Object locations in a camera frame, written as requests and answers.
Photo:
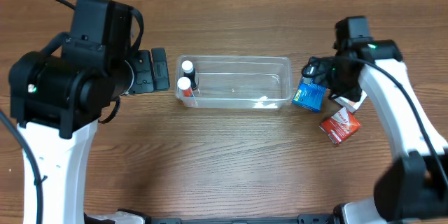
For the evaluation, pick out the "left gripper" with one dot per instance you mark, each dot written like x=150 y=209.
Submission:
x=143 y=71

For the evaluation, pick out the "white Hansaplast box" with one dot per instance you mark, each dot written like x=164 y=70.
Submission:
x=351 y=106

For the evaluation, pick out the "orange bottle white cap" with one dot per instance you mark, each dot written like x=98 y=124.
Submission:
x=184 y=84

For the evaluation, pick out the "black bottle white cap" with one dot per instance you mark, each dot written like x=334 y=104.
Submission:
x=189 y=72

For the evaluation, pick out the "blue VapoDrops box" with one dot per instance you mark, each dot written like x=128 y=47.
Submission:
x=309 y=95

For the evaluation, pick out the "red Panadol box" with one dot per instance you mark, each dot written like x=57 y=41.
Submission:
x=340 y=126

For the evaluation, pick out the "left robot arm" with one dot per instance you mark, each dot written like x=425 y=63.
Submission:
x=57 y=95

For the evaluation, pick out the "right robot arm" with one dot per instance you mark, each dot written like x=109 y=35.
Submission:
x=414 y=187

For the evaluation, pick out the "clear plastic container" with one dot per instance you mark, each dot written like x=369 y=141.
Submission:
x=237 y=82

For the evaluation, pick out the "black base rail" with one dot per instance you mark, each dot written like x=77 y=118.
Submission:
x=320 y=218

